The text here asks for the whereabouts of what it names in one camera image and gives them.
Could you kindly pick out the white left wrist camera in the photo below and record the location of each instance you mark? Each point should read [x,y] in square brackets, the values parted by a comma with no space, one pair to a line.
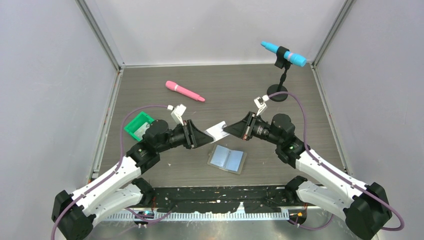
[177,113]

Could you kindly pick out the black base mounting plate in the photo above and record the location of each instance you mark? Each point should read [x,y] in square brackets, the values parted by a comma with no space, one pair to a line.
[221,199]

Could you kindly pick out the grey card holder wallet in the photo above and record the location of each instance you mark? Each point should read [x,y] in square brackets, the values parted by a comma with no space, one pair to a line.
[226,159]

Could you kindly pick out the green plastic bin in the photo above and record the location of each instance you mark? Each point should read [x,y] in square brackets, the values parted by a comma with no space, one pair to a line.
[134,124]

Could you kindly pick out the white VIP card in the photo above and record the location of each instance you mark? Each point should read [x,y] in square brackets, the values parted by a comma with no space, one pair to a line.
[217,131]

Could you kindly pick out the black microphone stand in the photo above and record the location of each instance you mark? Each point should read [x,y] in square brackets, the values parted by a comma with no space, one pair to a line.
[279,87]

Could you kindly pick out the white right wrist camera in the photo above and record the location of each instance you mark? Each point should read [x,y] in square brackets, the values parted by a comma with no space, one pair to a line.
[260,103]

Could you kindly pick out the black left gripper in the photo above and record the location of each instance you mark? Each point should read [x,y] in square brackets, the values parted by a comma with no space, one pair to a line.
[193,137]

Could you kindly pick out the silver card in bin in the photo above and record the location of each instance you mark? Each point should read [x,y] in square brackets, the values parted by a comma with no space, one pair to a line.
[141,130]

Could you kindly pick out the aluminium front rail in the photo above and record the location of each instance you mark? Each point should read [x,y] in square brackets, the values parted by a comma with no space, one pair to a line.
[282,214]

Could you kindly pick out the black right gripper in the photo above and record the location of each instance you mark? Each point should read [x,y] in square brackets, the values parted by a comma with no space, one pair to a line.
[241,129]

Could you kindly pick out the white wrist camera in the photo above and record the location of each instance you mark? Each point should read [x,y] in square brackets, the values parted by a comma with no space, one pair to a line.
[260,103]
[177,113]

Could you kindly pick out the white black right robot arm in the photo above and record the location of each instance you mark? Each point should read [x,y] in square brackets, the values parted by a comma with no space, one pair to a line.
[364,208]

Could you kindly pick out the pink toy microphone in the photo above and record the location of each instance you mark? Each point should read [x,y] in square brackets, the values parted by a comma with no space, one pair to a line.
[173,86]

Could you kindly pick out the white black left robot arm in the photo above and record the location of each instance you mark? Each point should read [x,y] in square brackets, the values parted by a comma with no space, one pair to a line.
[75,214]

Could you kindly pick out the blue toy microphone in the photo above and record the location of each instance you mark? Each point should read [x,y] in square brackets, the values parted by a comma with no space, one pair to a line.
[284,56]

